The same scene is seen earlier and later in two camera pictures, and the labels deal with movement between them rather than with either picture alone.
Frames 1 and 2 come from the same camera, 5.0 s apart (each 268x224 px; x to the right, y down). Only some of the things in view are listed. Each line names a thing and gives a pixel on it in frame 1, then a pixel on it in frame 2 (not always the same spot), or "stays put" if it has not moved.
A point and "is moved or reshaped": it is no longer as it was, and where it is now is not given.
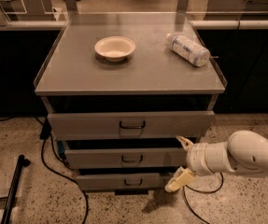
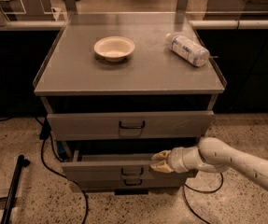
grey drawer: x=126 y=158 is moved or reshaped
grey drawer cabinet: x=126 y=100 stays put
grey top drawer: x=130 y=125 stays put
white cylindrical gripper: x=196 y=159 to x=176 y=161
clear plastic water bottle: x=189 y=50 stays put
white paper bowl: x=115 y=48 stays put
